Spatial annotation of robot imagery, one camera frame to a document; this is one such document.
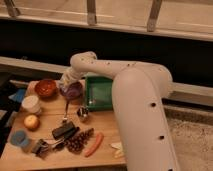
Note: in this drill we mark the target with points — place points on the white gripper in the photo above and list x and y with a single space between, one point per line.
68 77

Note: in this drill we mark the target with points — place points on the purple bowl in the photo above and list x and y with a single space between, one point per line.
78 90

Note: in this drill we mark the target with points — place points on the white-blue towel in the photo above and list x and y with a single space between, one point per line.
67 91

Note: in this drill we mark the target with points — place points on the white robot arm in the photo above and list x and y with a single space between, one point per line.
137 92

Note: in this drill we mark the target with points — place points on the orange bowl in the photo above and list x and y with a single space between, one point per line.
45 88

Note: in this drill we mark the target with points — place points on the metal spoon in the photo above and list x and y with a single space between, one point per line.
65 118

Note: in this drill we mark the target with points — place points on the green plastic tray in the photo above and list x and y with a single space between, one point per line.
98 93

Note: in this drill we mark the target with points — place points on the small metal cup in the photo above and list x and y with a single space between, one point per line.
83 114

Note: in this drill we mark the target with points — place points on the white cup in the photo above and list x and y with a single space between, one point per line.
31 104

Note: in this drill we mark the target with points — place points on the dark brown block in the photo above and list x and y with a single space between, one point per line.
64 128

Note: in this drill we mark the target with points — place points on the blue cloth at edge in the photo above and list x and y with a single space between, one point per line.
18 96

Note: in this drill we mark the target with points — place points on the wooden board table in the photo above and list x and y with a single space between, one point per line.
15 159

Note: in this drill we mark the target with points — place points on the yellow apple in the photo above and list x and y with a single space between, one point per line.
31 122

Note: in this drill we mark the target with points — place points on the bunch of dark grapes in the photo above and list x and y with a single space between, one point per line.
77 143

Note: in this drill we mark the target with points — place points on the orange carrot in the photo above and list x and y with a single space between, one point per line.
95 146

